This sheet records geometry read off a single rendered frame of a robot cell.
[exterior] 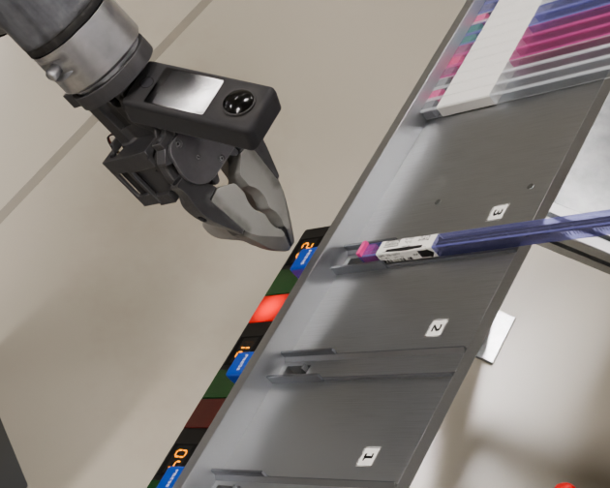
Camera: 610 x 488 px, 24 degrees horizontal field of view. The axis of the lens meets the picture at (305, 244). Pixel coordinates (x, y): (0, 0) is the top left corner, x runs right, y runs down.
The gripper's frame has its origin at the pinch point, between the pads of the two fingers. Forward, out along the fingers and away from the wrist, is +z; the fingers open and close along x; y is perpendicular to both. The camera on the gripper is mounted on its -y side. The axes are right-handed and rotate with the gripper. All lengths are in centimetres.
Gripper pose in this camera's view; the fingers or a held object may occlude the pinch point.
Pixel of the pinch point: (286, 235)
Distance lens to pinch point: 114.8
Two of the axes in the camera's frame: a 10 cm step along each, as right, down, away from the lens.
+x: -4.6, 7.5, -4.8
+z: 6.1, 6.6, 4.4
